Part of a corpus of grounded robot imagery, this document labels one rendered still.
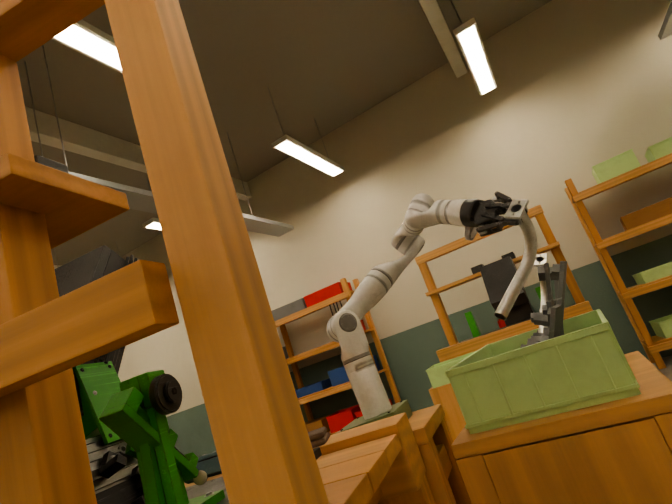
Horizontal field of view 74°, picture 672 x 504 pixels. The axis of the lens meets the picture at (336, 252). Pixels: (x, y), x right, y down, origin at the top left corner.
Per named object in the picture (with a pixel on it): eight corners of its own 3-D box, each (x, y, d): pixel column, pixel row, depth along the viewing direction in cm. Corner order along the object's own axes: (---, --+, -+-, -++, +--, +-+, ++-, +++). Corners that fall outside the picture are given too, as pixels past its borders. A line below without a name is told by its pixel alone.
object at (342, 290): (398, 438, 572) (342, 277, 624) (223, 483, 689) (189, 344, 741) (411, 426, 620) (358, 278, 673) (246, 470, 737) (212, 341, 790)
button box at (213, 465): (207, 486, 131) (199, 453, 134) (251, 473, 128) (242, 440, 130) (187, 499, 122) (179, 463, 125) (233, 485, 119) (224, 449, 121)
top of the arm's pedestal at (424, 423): (357, 441, 154) (353, 429, 155) (445, 415, 145) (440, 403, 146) (321, 472, 124) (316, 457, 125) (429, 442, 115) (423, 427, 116)
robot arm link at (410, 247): (422, 249, 170) (386, 295, 158) (401, 234, 172) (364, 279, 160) (430, 236, 162) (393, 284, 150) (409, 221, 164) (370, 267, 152)
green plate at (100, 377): (121, 448, 115) (90, 377, 122) (144, 431, 114) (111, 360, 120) (83, 461, 105) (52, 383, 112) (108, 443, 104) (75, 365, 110)
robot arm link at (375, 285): (384, 292, 160) (395, 284, 151) (339, 349, 147) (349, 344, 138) (365, 275, 160) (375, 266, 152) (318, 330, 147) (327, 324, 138)
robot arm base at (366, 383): (367, 415, 142) (347, 364, 146) (394, 405, 140) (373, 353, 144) (361, 421, 133) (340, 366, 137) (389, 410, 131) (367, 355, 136)
